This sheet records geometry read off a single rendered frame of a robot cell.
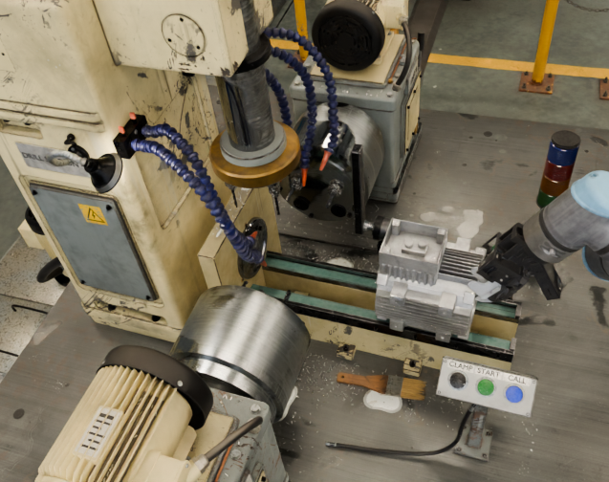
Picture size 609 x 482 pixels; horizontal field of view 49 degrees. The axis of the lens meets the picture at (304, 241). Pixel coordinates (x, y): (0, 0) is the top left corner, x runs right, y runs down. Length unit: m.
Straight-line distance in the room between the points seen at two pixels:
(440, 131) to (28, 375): 1.39
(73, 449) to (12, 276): 1.68
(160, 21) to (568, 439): 1.15
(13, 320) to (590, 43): 3.30
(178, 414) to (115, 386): 0.10
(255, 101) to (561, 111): 2.62
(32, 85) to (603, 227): 0.95
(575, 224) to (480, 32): 3.19
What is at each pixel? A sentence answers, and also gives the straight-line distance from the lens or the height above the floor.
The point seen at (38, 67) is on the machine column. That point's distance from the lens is 1.20.
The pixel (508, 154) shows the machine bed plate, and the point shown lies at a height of 0.80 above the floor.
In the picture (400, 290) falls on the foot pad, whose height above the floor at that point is 1.07.
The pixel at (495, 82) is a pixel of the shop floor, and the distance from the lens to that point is 3.83.
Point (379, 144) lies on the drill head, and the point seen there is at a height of 1.08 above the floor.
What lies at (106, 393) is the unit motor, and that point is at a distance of 0.99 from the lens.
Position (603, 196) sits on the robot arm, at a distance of 1.11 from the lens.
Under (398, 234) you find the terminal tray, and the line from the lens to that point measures 1.42.
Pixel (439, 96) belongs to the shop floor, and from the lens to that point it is 3.71.
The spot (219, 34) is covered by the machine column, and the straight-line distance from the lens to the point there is 1.07.
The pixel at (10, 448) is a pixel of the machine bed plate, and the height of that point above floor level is 0.80.
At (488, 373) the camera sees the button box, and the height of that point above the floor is 1.08.
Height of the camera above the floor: 2.16
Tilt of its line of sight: 47 degrees down
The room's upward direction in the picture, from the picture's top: 8 degrees counter-clockwise
